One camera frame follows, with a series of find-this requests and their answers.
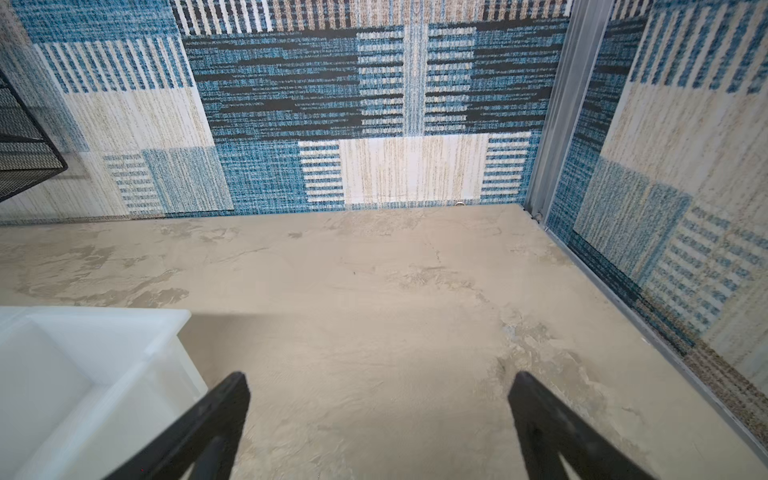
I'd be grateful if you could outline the black wire mesh shelf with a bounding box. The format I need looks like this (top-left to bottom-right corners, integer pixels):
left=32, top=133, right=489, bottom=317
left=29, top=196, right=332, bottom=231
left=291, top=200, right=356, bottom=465
left=1, top=72, right=68, bottom=202

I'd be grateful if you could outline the white right plastic bin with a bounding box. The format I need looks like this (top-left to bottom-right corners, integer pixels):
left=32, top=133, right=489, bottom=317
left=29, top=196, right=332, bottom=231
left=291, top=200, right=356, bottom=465
left=1, top=306, right=208, bottom=479

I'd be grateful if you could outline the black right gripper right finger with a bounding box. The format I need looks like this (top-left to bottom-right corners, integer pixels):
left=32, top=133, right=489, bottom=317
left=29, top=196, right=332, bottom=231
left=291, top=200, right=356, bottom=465
left=508, top=371, right=651, bottom=479

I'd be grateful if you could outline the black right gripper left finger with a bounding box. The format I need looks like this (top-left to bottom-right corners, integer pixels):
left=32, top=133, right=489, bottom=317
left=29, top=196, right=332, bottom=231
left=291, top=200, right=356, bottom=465
left=108, top=372, right=250, bottom=479

